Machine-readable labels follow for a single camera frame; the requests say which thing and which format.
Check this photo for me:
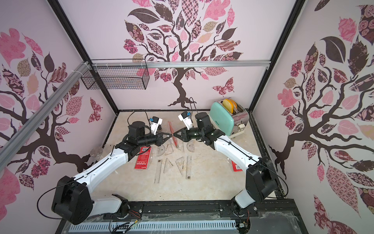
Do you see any white slotted cable duct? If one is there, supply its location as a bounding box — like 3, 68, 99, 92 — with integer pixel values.
64, 220, 237, 234

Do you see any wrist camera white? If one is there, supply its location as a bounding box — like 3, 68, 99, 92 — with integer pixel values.
150, 117, 163, 135
178, 111, 193, 130

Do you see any yellow toast slice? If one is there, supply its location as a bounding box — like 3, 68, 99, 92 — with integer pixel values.
222, 99, 237, 115

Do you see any black wire basket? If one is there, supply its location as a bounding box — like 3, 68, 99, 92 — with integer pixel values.
81, 58, 151, 90

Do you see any red ruler set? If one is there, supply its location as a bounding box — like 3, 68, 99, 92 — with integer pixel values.
168, 121, 179, 148
231, 161, 242, 172
134, 146, 152, 170

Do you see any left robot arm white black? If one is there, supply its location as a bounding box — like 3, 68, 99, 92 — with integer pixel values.
51, 117, 171, 225

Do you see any aluminium rail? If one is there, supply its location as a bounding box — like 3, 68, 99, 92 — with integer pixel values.
1, 61, 90, 170
92, 60, 271, 68

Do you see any aluminium rail left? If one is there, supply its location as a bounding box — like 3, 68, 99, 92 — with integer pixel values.
1, 61, 90, 170

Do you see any clear protractor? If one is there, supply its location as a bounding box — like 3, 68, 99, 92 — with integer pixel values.
187, 140, 195, 153
157, 145, 166, 157

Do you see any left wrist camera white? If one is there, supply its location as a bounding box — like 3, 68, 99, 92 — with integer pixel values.
150, 117, 163, 135

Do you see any clear plastic ruler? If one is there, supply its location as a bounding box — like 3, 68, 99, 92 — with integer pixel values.
154, 160, 163, 184

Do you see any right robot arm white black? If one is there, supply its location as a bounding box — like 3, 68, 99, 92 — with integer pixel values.
173, 111, 280, 212

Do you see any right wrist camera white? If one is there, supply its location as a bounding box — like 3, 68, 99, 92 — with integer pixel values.
178, 111, 193, 130

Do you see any clear plastic cup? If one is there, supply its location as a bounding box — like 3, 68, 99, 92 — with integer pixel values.
90, 146, 103, 160

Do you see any mint green toaster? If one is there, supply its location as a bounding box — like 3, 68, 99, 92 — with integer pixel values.
209, 98, 249, 138

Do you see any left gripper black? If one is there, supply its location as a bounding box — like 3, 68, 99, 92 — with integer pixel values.
138, 131, 172, 147

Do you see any aluminium rail back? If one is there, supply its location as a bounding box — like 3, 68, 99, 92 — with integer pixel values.
92, 60, 271, 68

